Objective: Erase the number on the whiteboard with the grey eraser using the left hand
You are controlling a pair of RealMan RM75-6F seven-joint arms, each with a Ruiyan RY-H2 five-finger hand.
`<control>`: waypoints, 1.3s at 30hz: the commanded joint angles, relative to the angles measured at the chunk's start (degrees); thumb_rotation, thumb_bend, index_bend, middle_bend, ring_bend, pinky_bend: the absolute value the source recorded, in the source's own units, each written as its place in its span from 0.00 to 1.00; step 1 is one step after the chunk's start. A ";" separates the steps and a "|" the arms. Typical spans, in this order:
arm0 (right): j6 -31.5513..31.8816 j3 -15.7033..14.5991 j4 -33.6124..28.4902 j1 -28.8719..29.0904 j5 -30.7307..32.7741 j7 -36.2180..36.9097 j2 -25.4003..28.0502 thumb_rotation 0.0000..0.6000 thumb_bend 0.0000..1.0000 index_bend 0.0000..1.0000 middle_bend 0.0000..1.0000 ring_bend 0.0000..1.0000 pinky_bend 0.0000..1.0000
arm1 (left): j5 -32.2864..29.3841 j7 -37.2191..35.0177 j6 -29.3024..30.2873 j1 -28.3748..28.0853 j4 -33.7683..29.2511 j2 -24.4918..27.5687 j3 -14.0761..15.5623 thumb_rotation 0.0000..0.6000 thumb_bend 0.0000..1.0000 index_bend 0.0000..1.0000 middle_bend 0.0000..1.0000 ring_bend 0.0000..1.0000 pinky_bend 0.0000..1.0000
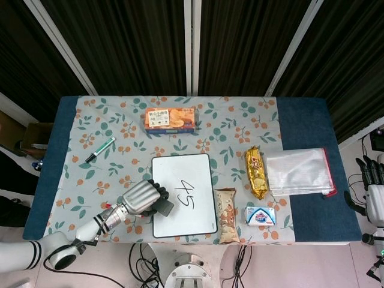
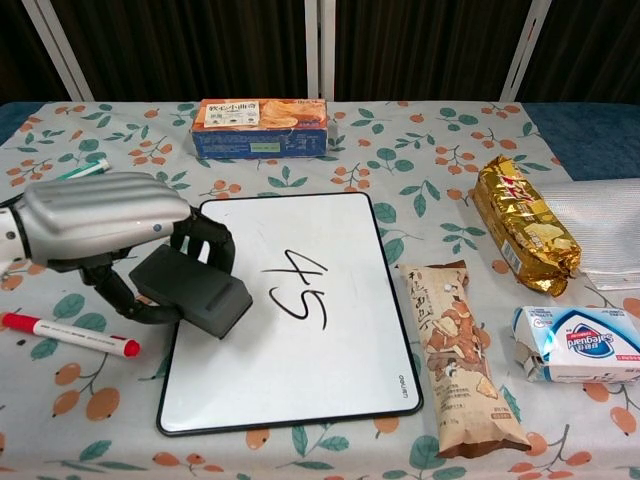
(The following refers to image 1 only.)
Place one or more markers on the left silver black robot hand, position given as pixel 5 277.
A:
pixel 141 196

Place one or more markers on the white deli whiteboard black frame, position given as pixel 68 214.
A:
pixel 192 168

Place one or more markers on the green whiteboard marker black cap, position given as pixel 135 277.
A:
pixel 102 148

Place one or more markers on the white metal frame post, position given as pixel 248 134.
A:
pixel 192 45
pixel 63 48
pixel 292 48

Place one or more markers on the orange blue cookie box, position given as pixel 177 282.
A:
pixel 169 120

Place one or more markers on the gold foil biscuit packet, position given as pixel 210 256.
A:
pixel 256 174

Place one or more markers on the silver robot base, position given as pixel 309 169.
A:
pixel 190 270

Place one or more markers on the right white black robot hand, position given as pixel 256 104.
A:
pixel 376 198

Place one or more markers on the white blue Safeguard soap box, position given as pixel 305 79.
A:
pixel 260 216

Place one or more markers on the floral fruit pattern tablecloth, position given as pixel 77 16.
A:
pixel 228 126

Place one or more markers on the blue table cover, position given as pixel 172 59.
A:
pixel 312 126

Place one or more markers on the brown bread snack package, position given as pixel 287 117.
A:
pixel 227 216

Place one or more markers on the black pleated curtain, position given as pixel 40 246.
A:
pixel 135 45

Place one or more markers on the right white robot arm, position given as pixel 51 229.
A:
pixel 379 237

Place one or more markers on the grey whiteboard eraser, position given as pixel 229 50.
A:
pixel 166 208

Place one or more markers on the brown cardboard box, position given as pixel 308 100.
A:
pixel 34 138

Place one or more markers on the clear plastic zip bag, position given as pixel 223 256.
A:
pixel 297 171

